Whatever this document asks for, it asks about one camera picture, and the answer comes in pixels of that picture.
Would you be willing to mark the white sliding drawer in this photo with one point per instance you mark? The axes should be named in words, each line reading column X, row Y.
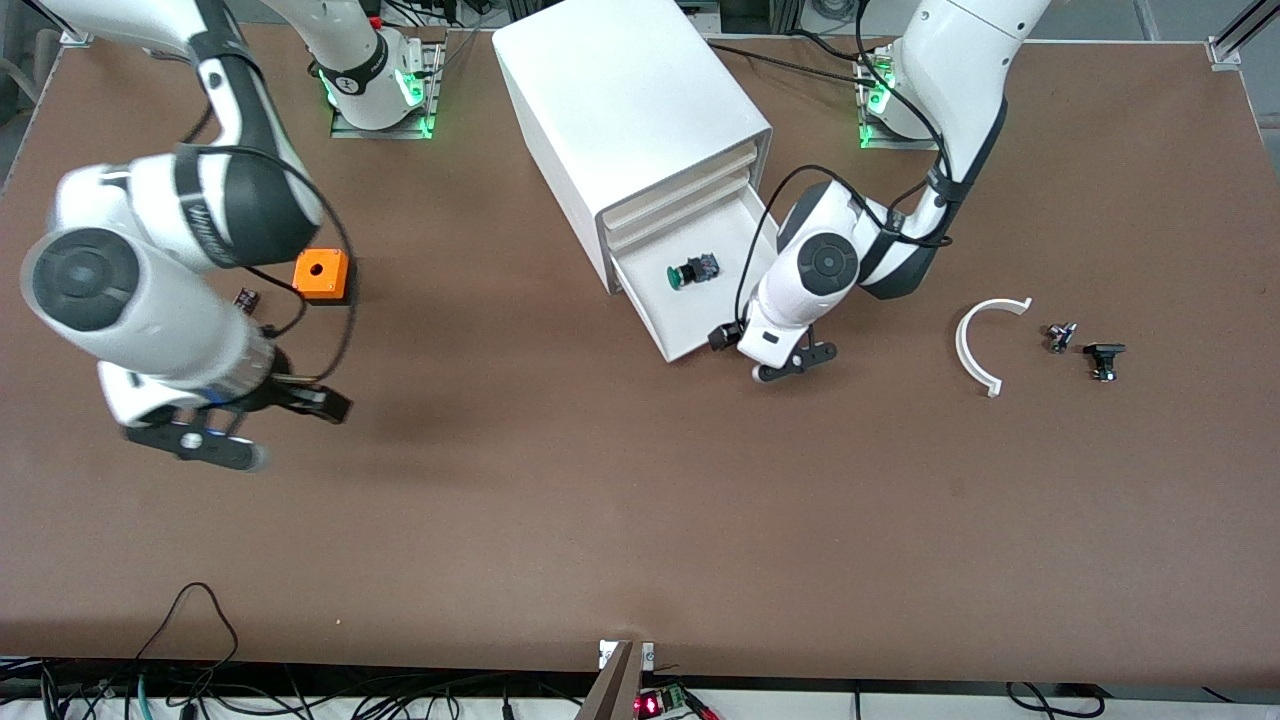
column 690, row 310

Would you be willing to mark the green push button black body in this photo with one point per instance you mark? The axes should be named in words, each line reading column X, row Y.
column 690, row 272

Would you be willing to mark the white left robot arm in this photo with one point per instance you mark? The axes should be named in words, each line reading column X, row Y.
column 960, row 60

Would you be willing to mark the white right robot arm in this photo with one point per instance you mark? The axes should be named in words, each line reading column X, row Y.
column 150, row 310

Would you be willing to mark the white drawer cabinet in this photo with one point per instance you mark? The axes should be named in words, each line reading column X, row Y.
column 620, row 110

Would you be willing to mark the small dark red contact block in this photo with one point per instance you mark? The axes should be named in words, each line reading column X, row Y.
column 246, row 298

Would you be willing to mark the orange box with hole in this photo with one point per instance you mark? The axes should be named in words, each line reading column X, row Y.
column 320, row 270

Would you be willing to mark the small silver metal nut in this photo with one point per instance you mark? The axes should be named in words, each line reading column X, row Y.
column 1058, row 336

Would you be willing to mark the green circuit board red LED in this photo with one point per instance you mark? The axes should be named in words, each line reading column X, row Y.
column 652, row 704

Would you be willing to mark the white semicircular plastic bracket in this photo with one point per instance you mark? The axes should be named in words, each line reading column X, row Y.
column 965, row 350

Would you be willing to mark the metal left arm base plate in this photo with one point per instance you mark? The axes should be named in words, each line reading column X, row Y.
column 880, row 140

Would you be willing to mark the small black switch block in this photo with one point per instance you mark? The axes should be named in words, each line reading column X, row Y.
column 1103, row 352

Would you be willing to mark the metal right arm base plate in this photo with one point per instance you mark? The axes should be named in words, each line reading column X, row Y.
column 432, row 75

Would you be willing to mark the aluminium profile camera post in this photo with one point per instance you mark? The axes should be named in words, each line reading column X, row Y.
column 620, row 685

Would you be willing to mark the small grey table bracket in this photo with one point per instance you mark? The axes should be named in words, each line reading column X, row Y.
column 77, row 38

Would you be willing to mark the aluminium frame strut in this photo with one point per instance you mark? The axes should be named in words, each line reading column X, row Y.
column 1240, row 30

